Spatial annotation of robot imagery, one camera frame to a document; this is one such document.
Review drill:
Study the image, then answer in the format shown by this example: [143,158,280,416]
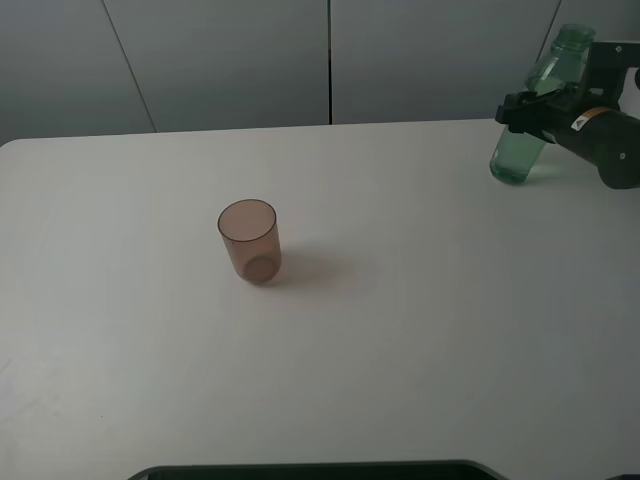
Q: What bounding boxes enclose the green transparent water bottle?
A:
[489,24,596,185]

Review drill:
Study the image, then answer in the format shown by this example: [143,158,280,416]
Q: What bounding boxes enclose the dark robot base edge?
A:
[132,460,503,480]

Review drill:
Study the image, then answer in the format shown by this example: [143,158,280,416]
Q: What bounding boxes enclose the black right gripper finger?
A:
[495,91,568,144]

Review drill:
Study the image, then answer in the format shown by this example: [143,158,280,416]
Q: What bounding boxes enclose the pink translucent plastic cup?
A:
[217,199,282,285]

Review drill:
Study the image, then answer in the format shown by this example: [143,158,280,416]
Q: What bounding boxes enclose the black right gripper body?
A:
[542,105,639,189]

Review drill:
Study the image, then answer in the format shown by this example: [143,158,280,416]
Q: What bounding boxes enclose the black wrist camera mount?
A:
[576,41,639,110]

